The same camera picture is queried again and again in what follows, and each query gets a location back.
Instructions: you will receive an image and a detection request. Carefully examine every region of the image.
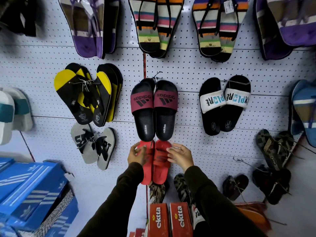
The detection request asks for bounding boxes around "black flip-flop with tan pattern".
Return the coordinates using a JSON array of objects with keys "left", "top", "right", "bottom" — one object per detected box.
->
[
  {"left": 255, "top": 129, "right": 283, "bottom": 171},
  {"left": 274, "top": 130, "right": 297, "bottom": 169}
]

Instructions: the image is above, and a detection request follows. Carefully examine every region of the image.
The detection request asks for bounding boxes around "yellow and black flip-flop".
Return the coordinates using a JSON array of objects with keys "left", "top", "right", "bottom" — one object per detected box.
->
[
  {"left": 96, "top": 63, "right": 123, "bottom": 123},
  {"left": 53, "top": 69, "right": 94, "bottom": 125},
  {"left": 64, "top": 63, "right": 92, "bottom": 80},
  {"left": 92, "top": 71, "right": 112, "bottom": 128}
]

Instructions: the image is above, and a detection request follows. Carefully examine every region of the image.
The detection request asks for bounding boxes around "dark brown sandal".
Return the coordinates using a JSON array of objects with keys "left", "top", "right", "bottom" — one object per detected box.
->
[{"left": 222, "top": 174, "right": 249, "bottom": 202}]

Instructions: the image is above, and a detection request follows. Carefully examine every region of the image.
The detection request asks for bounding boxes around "small red shoe box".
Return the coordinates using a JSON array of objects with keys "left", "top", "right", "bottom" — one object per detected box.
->
[{"left": 128, "top": 228, "right": 146, "bottom": 237}]

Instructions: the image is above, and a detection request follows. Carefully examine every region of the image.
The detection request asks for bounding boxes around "white slide with teal strap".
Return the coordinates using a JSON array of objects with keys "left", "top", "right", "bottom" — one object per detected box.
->
[
  {"left": 0, "top": 90, "right": 15, "bottom": 146},
  {"left": 2, "top": 86, "right": 33, "bottom": 132}
]

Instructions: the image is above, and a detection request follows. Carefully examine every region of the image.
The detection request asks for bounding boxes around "black slide with white strap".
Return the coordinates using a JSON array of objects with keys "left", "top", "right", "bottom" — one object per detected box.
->
[
  {"left": 219, "top": 75, "right": 251, "bottom": 132},
  {"left": 199, "top": 77, "right": 227, "bottom": 136}
]

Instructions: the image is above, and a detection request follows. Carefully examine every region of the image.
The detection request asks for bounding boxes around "blue striped shoe box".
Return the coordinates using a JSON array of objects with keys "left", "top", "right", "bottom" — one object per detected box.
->
[
  {"left": 0, "top": 161, "right": 69, "bottom": 216},
  {"left": 0, "top": 157, "right": 16, "bottom": 173}
]

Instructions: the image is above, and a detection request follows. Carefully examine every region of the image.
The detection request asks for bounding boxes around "black strappy sandal pair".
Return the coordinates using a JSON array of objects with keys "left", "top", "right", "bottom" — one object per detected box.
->
[{"left": 252, "top": 165, "right": 292, "bottom": 205}]

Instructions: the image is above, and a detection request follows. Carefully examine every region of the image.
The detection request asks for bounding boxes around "metal pegboard hook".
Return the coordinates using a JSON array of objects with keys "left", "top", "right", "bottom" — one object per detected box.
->
[{"left": 233, "top": 156, "right": 263, "bottom": 173}]

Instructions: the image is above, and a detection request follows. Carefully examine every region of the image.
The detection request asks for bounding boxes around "multicolour striped sandal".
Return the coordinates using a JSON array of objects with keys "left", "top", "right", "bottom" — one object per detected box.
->
[
  {"left": 128, "top": 0, "right": 161, "bottom": 53},
  {"left": 149, "top": 0, "right": 185, "bottom": 59},
  {"left": 192, "top": 0, "right": 223, "bottom": 58},
  {"left": 211, "top": 0, "right": 249, "bottom": 63}
]

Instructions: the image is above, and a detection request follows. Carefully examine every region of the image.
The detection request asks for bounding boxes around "blue patterned shoe box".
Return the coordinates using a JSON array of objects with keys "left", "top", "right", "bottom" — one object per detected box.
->
[{"left": 0, "top": 189, "right": 79, "bottom": 237}]

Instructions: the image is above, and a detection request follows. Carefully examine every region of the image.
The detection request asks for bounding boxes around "white price tag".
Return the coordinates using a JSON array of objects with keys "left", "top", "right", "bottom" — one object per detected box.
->
[{"left": 223, "top": 0, "right": 235, "bottom": 14}]

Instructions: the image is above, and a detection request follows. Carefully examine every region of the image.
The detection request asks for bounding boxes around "person's right forearm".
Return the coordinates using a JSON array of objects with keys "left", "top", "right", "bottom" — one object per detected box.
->
[{"left": 184, "top": 165, "right": 267, "bottom": 237}]

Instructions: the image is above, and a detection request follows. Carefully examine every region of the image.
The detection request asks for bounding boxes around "grey flip-flop with black strap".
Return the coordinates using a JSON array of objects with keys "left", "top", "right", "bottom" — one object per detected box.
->
[
  {"left": 96, "top": 127, "right": 116, "bottom": 171},
  {"left": 70, "top": 122, "right": 99, "bottom": 165}
]

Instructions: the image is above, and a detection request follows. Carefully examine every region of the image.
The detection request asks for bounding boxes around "blue striped flip-flop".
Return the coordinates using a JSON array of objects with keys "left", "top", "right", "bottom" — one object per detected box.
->
[
  {"left": 288, "top": 79, "right": 309, "bottom": 136},
  {"left": 292, "top": 86, "right": 316, "bottom": 148}
]

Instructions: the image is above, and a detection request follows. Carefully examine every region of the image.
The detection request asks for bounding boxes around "black patterned flip-flop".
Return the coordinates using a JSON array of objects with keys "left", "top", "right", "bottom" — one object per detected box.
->
[
  {"left": 149, "top": 181, "right": 167, "bottom": 204},
  {"left": 173, "top": 173, "right": 196, "bottom": 206}
]

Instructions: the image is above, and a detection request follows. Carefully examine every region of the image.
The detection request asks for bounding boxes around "orange footwear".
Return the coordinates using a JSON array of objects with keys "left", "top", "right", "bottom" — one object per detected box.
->
[{"left": 234, "top": 201, "right": 272, "bottom": 233}]

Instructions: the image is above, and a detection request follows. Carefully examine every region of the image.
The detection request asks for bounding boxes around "person's right hand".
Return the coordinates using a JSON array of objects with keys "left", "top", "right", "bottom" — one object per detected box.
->
[{"left": 166, "top": 143, "right": 195, "bottom": 173}]

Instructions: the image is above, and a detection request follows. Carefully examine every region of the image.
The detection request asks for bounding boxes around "red slide sandal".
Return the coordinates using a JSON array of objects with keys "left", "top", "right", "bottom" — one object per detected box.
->
[
  {"left": 136, "top": 140, "right": 156, "bottom": 185},
  {"left": 152, "top": 140, "right": 173, "bottom": 185}
]

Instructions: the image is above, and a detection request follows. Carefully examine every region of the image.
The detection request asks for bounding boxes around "dark hanging footwear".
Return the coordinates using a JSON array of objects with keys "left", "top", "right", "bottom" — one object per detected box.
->
[{"left": 0, "top": 0, "right": 38, "bottom": 38}]

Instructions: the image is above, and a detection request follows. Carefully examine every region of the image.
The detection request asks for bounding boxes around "black slide with maroon strap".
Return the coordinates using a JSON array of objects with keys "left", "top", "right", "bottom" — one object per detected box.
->
[
  {"left": 130, "top": 78, "right": 156, "bottom": 142},
  {"left": 153, "top": 80, "right": 179, "bottom": 142}
]

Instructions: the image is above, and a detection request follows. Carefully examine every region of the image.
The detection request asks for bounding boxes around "person's left forearm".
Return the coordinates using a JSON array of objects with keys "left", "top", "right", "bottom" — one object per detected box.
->
[{"left": 77, "top": 161, "right": 145, "bottom": 237}]

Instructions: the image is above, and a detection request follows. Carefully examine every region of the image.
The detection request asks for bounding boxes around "person's left hand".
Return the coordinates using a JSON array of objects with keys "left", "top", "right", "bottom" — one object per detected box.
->
[{"left": 127, "top": 142, "right": 149, "bottom": 167}]

